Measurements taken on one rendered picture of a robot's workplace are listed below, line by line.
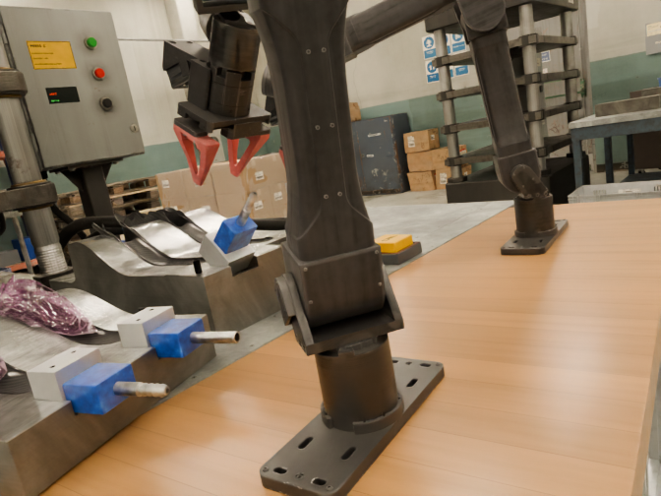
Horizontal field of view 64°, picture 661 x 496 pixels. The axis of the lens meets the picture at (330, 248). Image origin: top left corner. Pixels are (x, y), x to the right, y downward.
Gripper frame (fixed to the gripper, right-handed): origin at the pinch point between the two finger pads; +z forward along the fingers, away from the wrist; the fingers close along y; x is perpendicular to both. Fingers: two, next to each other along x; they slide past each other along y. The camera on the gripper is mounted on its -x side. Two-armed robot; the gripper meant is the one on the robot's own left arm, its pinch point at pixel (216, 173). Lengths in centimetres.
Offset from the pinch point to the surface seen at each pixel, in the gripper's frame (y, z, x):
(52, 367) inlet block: 29.1, 6.5, 14.0
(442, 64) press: -389, 53, -163
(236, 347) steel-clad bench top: 7.7, 15.0, 15.9
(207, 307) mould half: 7.2, 13.4, 9.3
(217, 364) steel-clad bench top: 11.9, 14.1, 17.2
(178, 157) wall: -453, 344, -579
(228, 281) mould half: 3.5, 11.1, 8.7
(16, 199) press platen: 0, 37, -62
